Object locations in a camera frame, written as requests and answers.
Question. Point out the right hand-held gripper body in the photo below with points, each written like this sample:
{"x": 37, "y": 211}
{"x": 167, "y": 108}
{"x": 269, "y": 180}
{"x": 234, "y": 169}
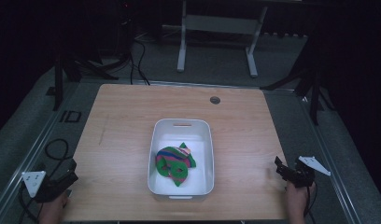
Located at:
{"x": 303, "y": 174}

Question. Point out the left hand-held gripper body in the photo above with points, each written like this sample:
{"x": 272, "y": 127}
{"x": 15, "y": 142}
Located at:
{"x": 44, "y": 188}

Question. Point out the person's left hand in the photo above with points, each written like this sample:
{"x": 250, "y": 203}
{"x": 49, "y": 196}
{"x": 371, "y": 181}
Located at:
{"x": 53, "y": 210}

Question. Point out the person's right hand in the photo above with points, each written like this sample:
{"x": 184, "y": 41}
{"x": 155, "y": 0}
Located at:
{"x": 297, "y": 202}

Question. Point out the black metal stand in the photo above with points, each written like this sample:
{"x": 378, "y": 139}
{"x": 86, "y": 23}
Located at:
{"x": 310, "y": 84}
{"x": 59, "y": 81}

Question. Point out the green pink striped cloth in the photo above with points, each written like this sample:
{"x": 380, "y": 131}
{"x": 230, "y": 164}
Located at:
{"x": 173, "y": 161}

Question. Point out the white plastic basin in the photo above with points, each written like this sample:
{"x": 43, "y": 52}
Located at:
{"x": 179, "y": 133}

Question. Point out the white metal stand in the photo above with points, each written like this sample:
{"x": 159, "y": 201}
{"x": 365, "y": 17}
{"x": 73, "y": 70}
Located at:
{"x": 216, "y": 25}

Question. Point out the metal floor rail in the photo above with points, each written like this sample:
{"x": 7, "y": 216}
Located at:
{"x": 325, "y": 161}
{"x": 26, "y": 155}

